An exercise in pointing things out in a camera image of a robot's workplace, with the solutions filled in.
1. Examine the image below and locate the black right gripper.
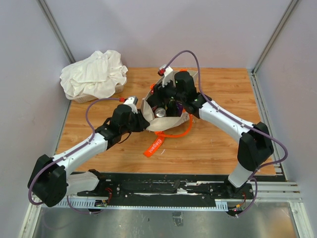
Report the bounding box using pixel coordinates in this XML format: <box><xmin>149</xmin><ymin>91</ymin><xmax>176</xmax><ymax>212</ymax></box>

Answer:
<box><xmin>149</xmin><ymin>75</ymin><xmax>185</xmax><ymax>107</ymax></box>

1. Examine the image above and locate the beige canvas tote bag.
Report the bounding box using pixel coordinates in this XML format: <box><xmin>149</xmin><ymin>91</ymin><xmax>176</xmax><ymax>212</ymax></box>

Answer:
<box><xmin>140</xmin><ymin>69</ymin><xmax>202</xmax><ymax>159</ymax></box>

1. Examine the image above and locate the red soda can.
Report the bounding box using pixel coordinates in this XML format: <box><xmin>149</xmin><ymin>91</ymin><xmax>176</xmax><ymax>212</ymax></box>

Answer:
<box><xmin>154</xmin><ymin>108</ymin><xmax>166</xmax><ymax>118</ymax></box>

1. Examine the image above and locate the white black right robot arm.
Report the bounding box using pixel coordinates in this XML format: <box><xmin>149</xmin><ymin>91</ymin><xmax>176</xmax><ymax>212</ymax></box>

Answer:
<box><xmin>149</xmin><ymin>71</ymin><xmax>274</xmax><ymax>198</ymax></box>

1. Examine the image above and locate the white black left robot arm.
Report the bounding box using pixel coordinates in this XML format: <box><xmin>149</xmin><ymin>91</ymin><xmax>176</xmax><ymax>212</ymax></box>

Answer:
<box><xmin>27</xmin><ymin>104</ymin><xmax>150</xmax><ymax>207</ymax></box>

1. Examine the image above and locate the white plastic basket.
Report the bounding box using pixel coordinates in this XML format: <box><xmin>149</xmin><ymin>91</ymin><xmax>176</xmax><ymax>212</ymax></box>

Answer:
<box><xmin>65</xmin><ymin>80</ymin><xmax>127</xmax><ymax>104</ymax></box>

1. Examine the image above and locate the white crumpled cloth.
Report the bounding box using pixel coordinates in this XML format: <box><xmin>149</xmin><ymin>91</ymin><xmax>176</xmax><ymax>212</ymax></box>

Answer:
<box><xmin>60</xmin><ymin>50</ymin><xmax>128</xmax><ymax>96</ymax></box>

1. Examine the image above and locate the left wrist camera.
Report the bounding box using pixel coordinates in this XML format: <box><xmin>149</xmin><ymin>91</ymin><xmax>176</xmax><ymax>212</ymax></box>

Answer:
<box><xmin>123</xmin><ymin>96</ymin><xmax>138</xmax><ymax>114</ymax></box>

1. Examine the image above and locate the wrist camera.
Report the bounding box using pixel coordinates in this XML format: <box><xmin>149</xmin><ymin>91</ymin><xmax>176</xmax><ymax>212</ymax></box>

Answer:
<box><xmin>123</xmin><ymin>96</ymin><xmax>138</xmax><ymax>114</ymax></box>
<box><xmin>157</xmin><ymin>64</ymin><xmax>178</xmax><ymax>87</ymax></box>

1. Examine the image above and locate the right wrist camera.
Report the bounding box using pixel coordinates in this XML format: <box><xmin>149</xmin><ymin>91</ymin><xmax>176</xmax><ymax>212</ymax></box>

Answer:
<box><xmin>157</xmin><ymin>64</ymin><xmax>178</xmax><ymax>87</ymax></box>

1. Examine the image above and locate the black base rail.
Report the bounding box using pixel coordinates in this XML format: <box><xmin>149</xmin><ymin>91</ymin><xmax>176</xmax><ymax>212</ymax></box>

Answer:
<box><xmin>77</xmin><ymin>173</ymin><xmax>254</xmax><ymax>206</ymax></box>

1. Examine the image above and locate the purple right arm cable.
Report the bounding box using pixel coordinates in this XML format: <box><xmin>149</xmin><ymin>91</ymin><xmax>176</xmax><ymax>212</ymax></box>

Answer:
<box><xmin>164</xmin><ymin>50</ymin><xmax>289</xmax><ymax>219</ymax></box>

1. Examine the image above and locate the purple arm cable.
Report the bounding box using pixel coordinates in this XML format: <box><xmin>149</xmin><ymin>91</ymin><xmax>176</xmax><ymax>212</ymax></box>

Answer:
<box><xmin>27</xmin><ymin>97</ymin><xmax>124</xmax><ymax>215</ymax></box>
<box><xmin>164</xmin><ymin>50</ymin><xmax>289</xmax><ymax>219</ymax></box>

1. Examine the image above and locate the grey slotted cable duct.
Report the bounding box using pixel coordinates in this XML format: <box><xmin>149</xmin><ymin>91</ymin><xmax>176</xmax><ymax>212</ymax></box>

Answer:
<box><xmin>54</xmin><ymin>197</ymin><xmax>229</xmax><ymax>213</ymax></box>

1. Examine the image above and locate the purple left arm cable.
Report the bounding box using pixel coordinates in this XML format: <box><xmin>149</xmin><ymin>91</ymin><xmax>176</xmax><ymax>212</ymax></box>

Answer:
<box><xmin>27</xmin><ymin>97</ymin><xmax>124</xmax><ymax>215</ymax></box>

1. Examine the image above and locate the aluminium corner post left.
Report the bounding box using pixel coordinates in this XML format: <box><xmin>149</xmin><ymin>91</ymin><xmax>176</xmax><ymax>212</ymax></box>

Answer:
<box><xmin>36</xmin><ymin>0</ymin><xmax>75</xmax><ymax>63</ymax></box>

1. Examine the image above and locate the aluminium corner post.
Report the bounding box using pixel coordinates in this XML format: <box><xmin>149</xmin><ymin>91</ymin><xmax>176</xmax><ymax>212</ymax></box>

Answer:
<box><xmin>36</xmin><ymin>0</ymin><xmax>75</xmax><ymax>63</ymax></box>
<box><xmin>250</xmin><ymin>0</ymin><xmax>301</xmax><ymax>75</ymax></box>

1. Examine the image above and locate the aluminium corner post right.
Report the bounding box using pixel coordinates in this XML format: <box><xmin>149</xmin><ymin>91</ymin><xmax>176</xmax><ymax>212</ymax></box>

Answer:
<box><xmin>250</xmin><ymin>0</ymin><xmax>301</xmax><ymax>75</ymax></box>

